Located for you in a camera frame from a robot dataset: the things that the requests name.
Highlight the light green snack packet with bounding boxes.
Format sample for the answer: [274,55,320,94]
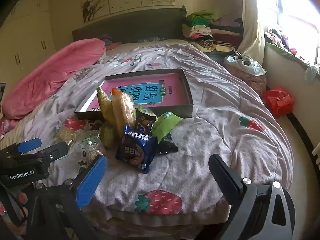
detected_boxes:
[151,112,182,143]

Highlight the strawberry printed blanket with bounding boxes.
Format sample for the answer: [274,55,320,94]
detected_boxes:
[0,40,294,230]

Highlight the clothes on windowsill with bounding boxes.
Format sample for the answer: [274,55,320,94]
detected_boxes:
[265,29,320,83]

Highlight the cream wardrobe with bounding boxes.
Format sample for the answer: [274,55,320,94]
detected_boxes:
[0,0,57,85]

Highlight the window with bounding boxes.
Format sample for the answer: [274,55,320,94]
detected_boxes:
[252,0,320,65]

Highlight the yellow-green cake packet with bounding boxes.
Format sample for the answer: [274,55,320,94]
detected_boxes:
[100,125,118,148]

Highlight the blue cookie packet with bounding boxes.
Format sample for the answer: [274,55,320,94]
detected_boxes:
[115,124,158,174]

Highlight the pink book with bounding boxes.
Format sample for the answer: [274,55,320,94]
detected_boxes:
[85,73,189,113]

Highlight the dark grey headboard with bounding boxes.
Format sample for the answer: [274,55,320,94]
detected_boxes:
[72,8,187,43]

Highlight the long yellow snack packet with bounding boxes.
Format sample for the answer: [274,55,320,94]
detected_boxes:
[97,87,114,125]

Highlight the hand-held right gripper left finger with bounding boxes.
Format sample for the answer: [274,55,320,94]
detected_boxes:
[30,156,108,240]

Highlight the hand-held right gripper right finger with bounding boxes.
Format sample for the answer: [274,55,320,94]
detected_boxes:
[208,154,297,240]

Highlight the white plastic bag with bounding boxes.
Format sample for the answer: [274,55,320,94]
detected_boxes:
[223,52,267,75]

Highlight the pink quilt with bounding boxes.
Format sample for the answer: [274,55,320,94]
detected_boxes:
[0,39,107,120]

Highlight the cream curtain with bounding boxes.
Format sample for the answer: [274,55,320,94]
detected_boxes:
[237,0,280,55]

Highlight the brown chocolate bar packet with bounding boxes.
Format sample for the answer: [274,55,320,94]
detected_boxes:
[135,106,157,135]

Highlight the red plastic bag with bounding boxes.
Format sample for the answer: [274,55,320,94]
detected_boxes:
[264,86,295,119]

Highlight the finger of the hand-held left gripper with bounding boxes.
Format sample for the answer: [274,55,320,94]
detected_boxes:
[37,142,69,164]
[0,137,42,160]

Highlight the dark cardboard box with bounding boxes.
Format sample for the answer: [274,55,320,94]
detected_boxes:
[74,68,193,120]

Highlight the dark seaweed packet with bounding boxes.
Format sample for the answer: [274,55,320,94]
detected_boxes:
[157,131,178,155]

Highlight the pile of folded clothes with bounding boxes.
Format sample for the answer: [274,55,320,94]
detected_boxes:
[182,10,244,53]

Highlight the floral fabric bag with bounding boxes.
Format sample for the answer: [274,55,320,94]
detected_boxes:
[231,67,267,95]

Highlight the clear bag with pale pastry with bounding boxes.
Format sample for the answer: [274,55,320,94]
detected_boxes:
[56,125,78,145]

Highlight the orange-topped cracker packet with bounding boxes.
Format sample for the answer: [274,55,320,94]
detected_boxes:
[111,88,135,137]

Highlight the clear bag with red pastry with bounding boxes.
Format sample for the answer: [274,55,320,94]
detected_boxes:
[72,130,107,165]

